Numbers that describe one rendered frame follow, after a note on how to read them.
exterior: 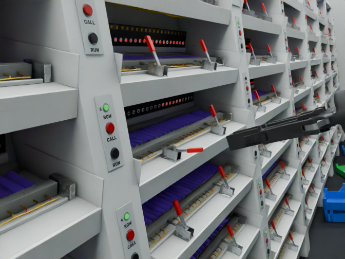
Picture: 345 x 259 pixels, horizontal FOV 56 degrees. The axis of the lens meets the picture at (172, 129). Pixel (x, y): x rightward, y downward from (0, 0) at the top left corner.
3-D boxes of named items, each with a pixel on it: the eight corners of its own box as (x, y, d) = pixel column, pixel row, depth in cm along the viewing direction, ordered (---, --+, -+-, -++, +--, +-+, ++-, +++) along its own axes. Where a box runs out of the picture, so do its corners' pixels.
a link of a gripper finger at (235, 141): (266, 142, 60) (264, 143, 59) (231, 150, 63) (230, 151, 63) (261, 126, 59) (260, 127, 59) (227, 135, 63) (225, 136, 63)
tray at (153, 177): (243, 136, 110) (249, 110, 108) (136, 208, 60) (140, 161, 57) (192, 122, 120) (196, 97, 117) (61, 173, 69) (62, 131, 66)
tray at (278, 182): (295, 176, 174) (302, 152, 170) (264, 227, 123) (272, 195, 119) (259, 164, 183) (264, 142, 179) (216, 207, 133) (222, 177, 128)
